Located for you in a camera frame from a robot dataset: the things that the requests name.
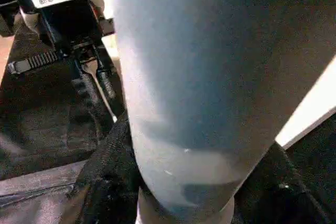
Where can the white plastic table leg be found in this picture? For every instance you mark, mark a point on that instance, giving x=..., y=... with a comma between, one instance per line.
x=197, y=77

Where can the black work mat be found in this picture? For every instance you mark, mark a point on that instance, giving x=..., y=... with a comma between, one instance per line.
x=39, y=119

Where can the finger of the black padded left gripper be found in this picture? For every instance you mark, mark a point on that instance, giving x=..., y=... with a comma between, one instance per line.
x=106, y=85
x=85, y=98

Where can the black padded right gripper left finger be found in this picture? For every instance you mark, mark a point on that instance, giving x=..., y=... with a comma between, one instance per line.
x=113, y=176

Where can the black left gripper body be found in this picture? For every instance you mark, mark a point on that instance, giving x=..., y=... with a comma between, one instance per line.
x=68, y=16

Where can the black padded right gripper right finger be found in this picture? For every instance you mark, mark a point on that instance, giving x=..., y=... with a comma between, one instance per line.
x=283, y=190

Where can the white plastic table top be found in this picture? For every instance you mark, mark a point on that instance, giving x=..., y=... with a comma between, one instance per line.
x=307, y=108

